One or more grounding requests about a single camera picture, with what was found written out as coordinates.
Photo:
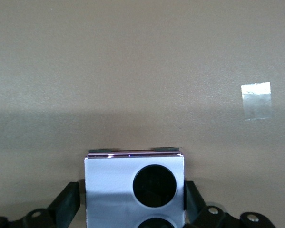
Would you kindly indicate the clear tape piece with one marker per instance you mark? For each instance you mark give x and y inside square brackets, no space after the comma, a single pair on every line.
[256,101]

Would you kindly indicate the lavender flip phone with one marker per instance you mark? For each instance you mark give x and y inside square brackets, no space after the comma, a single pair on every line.
[109,178]

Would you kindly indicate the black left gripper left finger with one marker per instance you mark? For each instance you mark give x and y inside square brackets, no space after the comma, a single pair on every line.
[61,204]

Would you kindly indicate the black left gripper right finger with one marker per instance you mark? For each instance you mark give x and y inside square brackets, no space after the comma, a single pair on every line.
[194,202]

